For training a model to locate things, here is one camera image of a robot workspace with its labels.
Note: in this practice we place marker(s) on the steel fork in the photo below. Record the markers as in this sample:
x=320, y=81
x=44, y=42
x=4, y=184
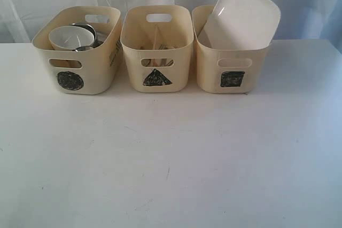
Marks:
x=166, y=47

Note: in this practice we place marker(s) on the steel bowl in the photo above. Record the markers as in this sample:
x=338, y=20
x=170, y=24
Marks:
x=90, y=28

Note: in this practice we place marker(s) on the steel mug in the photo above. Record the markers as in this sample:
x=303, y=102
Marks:
x=83, y=48

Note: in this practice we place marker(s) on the white square plate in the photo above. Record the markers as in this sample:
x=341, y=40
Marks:
x=240, y=25

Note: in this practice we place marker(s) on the white round bowl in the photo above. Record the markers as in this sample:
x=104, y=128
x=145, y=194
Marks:
x=69, y=38

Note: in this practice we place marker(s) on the cream bin with square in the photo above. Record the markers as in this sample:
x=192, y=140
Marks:
x=224, y=71

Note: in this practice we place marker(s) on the cream bin with triangle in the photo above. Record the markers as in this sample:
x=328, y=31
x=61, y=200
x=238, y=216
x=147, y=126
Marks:
x=157, y=70

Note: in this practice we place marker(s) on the cream bin with circle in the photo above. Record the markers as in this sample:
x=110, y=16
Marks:
x=87, y=72

